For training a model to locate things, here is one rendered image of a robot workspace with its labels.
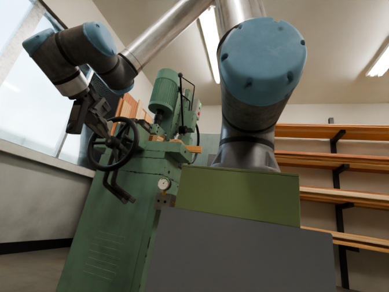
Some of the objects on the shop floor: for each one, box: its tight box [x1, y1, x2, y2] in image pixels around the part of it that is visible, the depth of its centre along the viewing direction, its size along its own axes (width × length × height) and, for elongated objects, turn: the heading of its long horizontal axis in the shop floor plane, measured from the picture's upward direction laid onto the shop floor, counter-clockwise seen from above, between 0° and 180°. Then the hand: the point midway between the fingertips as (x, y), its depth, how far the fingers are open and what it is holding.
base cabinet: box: [56, 170, 179, 292], centre depth 121 cm, size 45×58×71 cm
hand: (106, 138), depth 76 cm, fingers closed
